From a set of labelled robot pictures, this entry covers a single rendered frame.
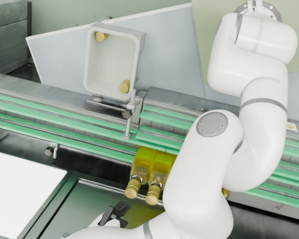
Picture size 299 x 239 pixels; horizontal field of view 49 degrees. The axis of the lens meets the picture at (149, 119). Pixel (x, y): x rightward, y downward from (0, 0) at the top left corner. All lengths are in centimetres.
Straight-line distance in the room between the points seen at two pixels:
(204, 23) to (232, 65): 41
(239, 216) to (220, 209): 71
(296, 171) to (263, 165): 51
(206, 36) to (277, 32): 34
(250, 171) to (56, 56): 89
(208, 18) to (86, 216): 68
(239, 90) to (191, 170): 24
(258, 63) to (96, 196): 66
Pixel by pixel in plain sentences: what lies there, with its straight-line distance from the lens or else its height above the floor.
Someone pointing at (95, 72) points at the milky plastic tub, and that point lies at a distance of 121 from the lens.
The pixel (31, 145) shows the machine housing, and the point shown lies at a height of 86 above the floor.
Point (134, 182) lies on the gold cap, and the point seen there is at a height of 113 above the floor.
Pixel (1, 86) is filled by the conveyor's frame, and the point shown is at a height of 86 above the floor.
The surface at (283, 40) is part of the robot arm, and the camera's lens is 75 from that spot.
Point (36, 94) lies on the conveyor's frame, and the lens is 125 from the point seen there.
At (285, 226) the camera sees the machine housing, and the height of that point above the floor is 92.
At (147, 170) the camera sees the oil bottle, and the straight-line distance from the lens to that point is 96.
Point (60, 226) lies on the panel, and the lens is 99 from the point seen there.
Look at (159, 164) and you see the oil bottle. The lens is 99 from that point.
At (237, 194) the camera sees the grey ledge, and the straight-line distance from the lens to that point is 121.
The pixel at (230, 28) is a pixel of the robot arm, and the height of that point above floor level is 114.
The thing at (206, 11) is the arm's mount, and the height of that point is 82.
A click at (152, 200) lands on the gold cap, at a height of 116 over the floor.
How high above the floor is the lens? 185
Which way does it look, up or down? 62 degrees down
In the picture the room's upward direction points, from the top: 153 degrees counter-clockwise
